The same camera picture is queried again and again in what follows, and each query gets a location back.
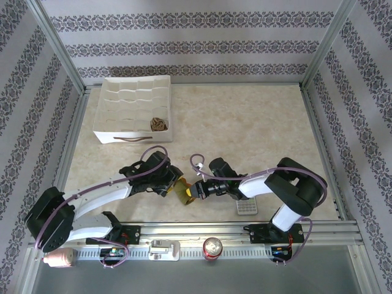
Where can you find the olive green striped sock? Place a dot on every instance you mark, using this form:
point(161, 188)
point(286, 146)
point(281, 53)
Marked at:
point(183, 193)

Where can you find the beige brown patterned sock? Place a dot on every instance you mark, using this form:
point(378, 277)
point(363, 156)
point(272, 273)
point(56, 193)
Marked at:
point(158, 124)

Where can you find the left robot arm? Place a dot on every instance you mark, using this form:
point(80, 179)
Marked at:
point(92, 199)

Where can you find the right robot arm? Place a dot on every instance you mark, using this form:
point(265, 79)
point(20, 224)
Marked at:
point(294, 190)

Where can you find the white calculator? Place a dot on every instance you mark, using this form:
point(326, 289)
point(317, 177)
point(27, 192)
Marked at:
point(248, 206)

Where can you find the red soda can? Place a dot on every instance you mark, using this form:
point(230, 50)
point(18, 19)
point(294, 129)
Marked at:
point(212, 248)

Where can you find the white fabric organizer box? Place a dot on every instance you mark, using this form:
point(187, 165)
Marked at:
point(131, 101)

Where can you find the pink plastic bottle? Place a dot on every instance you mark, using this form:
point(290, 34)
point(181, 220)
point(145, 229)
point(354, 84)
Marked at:
point(59, 258)

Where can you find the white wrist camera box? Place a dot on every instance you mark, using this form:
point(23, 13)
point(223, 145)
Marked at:
point(199, 165)

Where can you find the aluminium frame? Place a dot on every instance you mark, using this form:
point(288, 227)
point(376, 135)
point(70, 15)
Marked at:
point(183, 228)

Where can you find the silver metal clamp bracket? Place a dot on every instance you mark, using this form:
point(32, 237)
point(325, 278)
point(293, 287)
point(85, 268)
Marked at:
point(163, 251)

